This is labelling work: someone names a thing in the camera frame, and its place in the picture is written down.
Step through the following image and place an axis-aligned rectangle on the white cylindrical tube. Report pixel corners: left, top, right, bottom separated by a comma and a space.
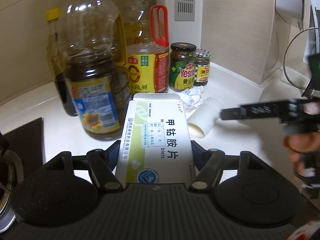
187, 97, 224, 138

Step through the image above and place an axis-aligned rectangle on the large oil bottle blue label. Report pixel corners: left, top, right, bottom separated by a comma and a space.
61, 0, 132, 140

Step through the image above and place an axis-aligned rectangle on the white green medicine box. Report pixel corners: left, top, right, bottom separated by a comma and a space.
114, 93, 196, 185

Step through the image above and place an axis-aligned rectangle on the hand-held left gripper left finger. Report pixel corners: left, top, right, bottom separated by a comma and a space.
44, 140, 123, 193

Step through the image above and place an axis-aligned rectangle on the grey wall vent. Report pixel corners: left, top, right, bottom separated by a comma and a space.
174, 0, 195, 21

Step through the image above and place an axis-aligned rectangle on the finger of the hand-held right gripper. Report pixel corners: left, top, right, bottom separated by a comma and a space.
219, 99, 284, 124

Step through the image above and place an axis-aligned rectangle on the large bottle red handle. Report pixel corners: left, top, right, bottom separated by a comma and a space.
122, 0, 170, 94

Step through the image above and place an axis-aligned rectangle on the small jar checkered lid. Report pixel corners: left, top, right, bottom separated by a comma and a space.
194, 49, 212, 87

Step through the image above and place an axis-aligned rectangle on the crumpled white tissue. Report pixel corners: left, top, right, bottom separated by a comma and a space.
179, 86, 204, 112

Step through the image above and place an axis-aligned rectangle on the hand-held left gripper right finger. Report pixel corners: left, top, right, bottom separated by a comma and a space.
189, 140, 272, 193

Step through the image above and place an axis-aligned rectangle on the black gas stove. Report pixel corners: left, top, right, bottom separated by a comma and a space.
0, 117, 46, 233

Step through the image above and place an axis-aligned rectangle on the glass pot lid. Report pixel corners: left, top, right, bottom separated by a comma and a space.
284, 27, 320, 98

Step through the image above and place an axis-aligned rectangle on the dark sauce bottle yellow cap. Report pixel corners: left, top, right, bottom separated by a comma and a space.
45, 8, 78, 117

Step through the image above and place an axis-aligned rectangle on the person's right hand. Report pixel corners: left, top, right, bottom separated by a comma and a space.
285, 131, 320, 178

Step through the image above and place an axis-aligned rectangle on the sauce jar dark lid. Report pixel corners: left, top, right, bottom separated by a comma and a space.
169, 42, 197, 92

